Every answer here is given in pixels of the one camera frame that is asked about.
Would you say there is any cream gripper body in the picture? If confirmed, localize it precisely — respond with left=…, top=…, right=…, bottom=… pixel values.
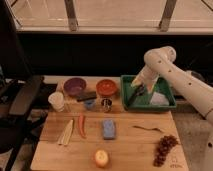
left=131, top=67, right=159, bottom=91

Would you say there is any dark dish brush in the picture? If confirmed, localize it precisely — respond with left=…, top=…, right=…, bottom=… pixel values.
left=128, top=85, right=145, bottom=106

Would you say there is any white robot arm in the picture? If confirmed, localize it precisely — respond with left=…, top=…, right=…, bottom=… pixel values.
left=131, top=46, right=213, bottom=171

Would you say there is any red bowl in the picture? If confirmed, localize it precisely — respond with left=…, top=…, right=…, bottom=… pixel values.
left=96, top=79, right=118, bottom=97

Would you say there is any grey bowl on right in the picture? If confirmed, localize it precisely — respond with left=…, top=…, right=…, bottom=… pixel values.
left=186, top=70, right=205, bottom=82

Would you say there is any purple bowl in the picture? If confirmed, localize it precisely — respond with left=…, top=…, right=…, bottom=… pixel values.
left=63, top=77, right=86, bottom=96

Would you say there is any white cloth in bin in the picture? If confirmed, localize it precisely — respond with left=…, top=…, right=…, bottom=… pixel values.
left=150, top=92, right=169, bottom=106

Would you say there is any green plastic bin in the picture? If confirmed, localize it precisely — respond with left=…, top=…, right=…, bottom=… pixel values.
left=120, top=75, right=176, bottom=112

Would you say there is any dark metal fork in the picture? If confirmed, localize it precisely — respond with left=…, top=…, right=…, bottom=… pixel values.
left=132, top=125, right=164, bottom=133

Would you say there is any blue sponge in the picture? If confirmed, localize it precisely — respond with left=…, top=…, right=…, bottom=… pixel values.
left=102, top=120, right=116, bottom=140

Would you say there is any black rectangular block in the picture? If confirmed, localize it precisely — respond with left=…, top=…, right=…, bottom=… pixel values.
left=76, top=92, right=97, bottom=102

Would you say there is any small blue cup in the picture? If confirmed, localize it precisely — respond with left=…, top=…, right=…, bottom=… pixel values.
left=84, top=99, right=95, bottom=110

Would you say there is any purple grape bunch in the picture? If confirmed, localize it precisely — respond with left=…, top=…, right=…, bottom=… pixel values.
left=153, top=135, right=178, bottom=167

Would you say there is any wooden cutting board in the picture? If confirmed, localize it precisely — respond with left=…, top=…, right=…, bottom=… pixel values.
left=30, top=77, right=190, bottom=171

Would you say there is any orange carrot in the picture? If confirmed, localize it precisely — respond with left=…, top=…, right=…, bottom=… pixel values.
left=78, top=114, right=86, bottom=138

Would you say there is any yellow apple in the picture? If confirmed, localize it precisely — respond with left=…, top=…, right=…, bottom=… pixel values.
left=94, top=150, right=109, bottom=168

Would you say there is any white plastic cup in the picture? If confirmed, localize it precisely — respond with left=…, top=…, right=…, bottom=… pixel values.
left=48, top=92, right=65, bottom=112

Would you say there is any black office chair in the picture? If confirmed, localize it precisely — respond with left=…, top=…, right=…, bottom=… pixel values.
left=0, top=0, right=46, bottom=171

